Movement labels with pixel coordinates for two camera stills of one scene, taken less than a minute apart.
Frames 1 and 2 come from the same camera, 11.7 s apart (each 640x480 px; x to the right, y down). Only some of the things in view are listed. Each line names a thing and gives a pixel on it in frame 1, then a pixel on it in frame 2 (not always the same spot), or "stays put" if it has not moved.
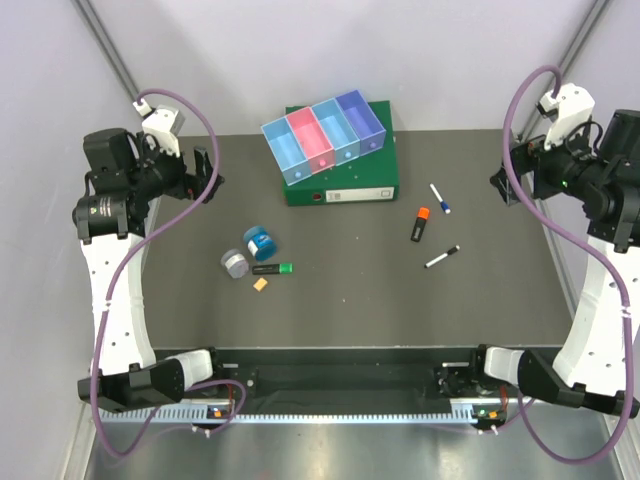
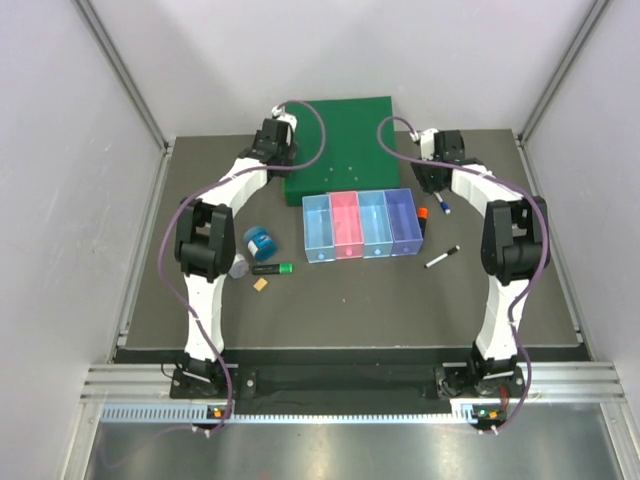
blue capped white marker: x=440 y=199 stays put
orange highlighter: x=423 y=214 stays put
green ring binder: x=370 y=177 stays put
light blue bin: x=342 y=137 → x=375 y=224
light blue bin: x=287 y=150 → x=319 y=242
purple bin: x=369 y=130 → x=404 y=222
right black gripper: x=525 y=159 → x=427 y=185
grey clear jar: x=235 y=263 stays put
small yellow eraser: x=260 y=284 stays put
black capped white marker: x=449 y=252 stays put
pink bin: x=312 y=139 → x=347 y=225
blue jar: x=260 y=243 stays put
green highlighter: x=272 y=269 stays put
